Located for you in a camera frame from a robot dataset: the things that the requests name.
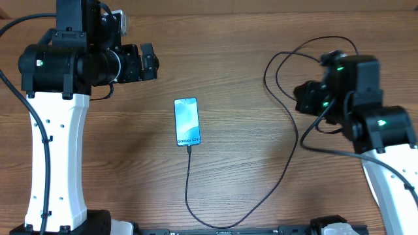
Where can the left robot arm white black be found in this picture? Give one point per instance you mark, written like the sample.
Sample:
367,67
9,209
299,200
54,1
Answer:
83,51

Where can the Samsung Galaxy smartphone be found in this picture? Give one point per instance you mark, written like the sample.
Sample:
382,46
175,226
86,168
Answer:
186,112

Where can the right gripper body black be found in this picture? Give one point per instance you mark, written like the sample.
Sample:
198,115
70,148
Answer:
312,100

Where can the cardboard board backdrop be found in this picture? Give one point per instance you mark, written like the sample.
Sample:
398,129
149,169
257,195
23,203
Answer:
190,7

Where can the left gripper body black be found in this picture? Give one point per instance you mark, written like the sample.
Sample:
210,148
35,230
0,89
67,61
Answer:
130,70

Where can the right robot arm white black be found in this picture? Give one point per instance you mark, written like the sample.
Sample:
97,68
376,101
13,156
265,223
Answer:
383,137

